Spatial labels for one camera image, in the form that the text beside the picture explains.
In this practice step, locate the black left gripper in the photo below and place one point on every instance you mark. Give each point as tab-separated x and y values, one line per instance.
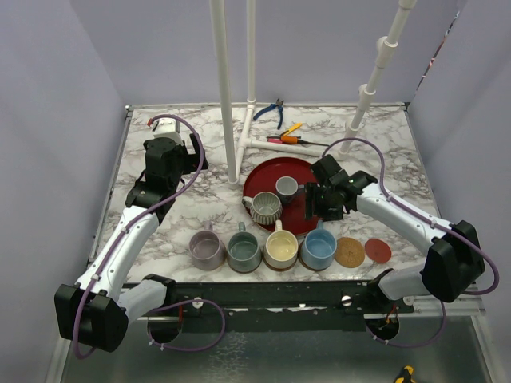
182	149

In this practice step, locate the woven rattan coaster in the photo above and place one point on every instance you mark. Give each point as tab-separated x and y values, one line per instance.
350	252

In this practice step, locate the dark green mug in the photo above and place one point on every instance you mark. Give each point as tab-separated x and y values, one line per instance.
244	252

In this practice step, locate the ribbed grey cup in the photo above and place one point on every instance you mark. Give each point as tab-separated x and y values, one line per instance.
265	208

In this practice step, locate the brown wooden coaster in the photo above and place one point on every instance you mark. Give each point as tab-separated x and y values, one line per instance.
312	268
279	269

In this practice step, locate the orange handled screwdriver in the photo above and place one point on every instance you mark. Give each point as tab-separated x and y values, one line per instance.
298	140

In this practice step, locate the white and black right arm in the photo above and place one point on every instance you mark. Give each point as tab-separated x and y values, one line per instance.
452	261

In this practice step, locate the white PVC pipe frame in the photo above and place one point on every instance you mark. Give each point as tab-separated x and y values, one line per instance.
235	149

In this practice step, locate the lilac mug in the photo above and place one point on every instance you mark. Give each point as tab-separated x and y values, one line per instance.
207	249

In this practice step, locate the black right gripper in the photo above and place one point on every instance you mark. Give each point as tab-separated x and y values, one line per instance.
312	191

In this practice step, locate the yellow utility knife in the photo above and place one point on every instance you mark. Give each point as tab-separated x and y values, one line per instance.
291	129

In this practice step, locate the light blue mug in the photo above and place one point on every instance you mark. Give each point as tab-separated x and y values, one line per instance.
319	247

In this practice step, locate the aluminium table edge strip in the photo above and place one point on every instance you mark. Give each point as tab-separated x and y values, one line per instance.
111	185

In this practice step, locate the cream yellow mug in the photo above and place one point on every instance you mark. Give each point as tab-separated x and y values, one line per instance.
281	247

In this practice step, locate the small grey cup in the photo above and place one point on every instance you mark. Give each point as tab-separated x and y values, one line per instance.
288	189

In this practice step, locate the yellow black tool handle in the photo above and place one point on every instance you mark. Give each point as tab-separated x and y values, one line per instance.
405	375

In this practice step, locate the thin red round coaster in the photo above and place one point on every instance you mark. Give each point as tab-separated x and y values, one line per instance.
378	250

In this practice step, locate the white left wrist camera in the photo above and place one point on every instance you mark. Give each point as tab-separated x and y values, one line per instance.
166	128

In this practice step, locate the black metal base rail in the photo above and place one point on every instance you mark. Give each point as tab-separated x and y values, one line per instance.
208	307

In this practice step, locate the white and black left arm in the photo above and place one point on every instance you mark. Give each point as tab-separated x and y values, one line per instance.
120	247

